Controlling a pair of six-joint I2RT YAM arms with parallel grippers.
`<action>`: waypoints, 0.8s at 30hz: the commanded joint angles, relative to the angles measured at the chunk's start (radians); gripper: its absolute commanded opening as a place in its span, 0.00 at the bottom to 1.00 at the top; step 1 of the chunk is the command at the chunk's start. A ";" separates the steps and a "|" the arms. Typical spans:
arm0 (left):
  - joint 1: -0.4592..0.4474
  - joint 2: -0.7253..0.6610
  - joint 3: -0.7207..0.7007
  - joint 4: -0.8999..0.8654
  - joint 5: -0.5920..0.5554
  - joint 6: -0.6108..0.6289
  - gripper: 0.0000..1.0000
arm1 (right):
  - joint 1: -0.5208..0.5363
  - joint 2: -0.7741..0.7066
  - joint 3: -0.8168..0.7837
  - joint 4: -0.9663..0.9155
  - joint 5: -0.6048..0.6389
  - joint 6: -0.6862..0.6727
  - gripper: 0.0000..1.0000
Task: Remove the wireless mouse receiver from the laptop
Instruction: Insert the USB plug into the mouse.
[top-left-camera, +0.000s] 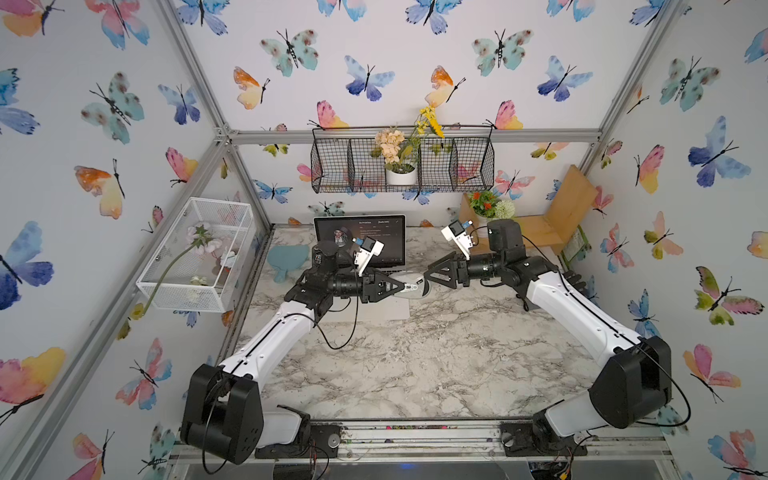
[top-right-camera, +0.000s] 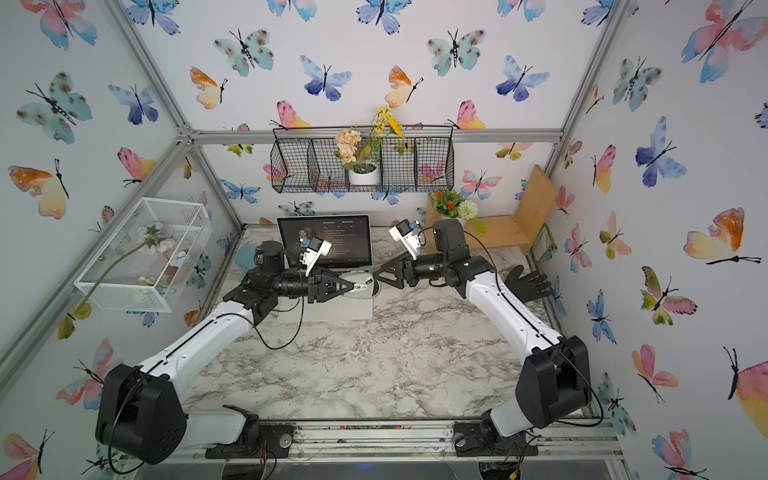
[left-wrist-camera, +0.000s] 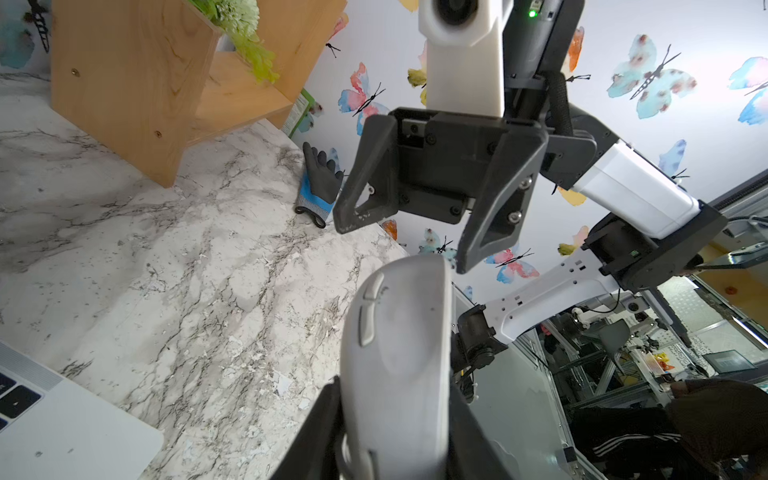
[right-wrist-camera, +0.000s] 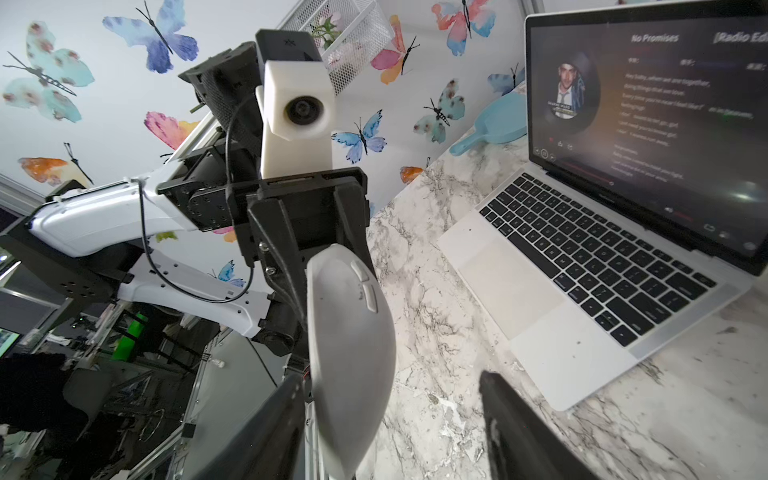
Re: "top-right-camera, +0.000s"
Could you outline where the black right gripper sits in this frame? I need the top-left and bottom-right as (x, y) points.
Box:
(373, 251), (451, 293)

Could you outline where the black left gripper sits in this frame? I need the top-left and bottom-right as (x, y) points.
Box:
(270, 267), (352, 307)

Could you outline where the grey wireless mouse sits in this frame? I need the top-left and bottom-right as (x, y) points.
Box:
(341, 272), (380, 299)

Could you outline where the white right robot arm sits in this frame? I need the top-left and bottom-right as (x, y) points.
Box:
(374, 219), (593, 438)

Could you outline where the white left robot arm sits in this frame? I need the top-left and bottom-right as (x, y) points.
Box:
(95, 241), (359, 465)

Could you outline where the silver laptop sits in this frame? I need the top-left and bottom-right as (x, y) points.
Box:
(278, 214), (373, 322)

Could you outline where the green artificial plant with flowers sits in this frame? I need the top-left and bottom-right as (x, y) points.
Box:
(430, 190), (488, 236)

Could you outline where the light blue hand mirror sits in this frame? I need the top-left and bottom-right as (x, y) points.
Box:
(234, 245), (258, 282)

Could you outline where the white pot with beige flowers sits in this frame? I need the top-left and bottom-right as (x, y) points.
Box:
(335, 129), (381, 187)

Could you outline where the black and blue work glove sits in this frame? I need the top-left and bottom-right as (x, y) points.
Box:
(504, 265), (552, 304)

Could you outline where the green and white leaflet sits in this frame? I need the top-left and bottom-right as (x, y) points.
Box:
(529, 224), (557, 267)

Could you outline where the yellow artificial flower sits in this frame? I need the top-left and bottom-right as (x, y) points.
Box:
(371, 106), (404, 138)

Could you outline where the wooden desktop shelf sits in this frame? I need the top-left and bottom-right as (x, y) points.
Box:
(463, 165), (558, 254)

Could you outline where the pink artificial flower with stem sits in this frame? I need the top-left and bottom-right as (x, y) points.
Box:
(56, 220), (178, 341)

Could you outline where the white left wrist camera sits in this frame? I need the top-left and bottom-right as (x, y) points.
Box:
(298, 235), (332, 276)

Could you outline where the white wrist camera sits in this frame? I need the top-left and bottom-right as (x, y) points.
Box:
(298, 235), (332, 276)
(389, 219), (421, 260)

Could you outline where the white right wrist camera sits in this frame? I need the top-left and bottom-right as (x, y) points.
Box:
(389, 219), (421, 260)

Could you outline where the black wire wall basket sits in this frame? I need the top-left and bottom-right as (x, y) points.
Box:
(265, 124), (455, 194)

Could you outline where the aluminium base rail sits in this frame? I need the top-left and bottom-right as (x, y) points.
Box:
(150, 418), (624, 465)

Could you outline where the white mesh wall box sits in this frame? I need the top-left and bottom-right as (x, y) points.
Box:
(74, 197), (212, 313)

